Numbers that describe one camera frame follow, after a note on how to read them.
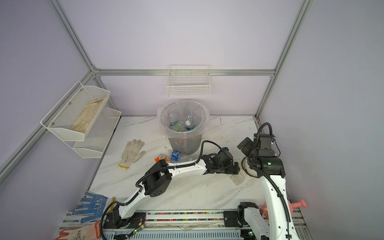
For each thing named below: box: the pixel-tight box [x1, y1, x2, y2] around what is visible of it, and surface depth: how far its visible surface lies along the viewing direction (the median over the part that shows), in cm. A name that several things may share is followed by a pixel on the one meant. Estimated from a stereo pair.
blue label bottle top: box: [167, 150, 191, 163], surface depth 94 cm
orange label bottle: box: [154, 154, 169, 163], surface depth 95 cm
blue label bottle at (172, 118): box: [167, 113, 178, 127], surface depth 90 cm
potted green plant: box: [241, 156, 258, 178], surface depth 92 cm
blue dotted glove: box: [72, 191, 108, 224], surface depth 78 cm
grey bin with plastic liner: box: [156, 100, 210, 155], surface depth 90 cm
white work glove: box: [118, 139, 146, 169], surface depth 100 cm
